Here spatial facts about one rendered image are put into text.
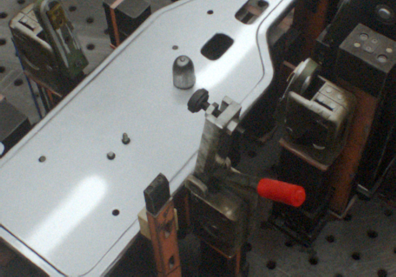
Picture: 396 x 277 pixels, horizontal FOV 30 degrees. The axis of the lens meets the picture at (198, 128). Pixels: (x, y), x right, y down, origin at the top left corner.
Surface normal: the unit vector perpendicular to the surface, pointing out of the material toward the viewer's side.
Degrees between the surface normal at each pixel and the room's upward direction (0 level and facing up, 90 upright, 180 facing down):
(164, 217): 90
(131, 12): 0
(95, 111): 0
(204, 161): 90
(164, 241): 90
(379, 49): 0
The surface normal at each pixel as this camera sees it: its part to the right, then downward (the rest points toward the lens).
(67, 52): 0.77, 0.38
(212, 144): -0.62, 0.67
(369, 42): -0.03, -0.54
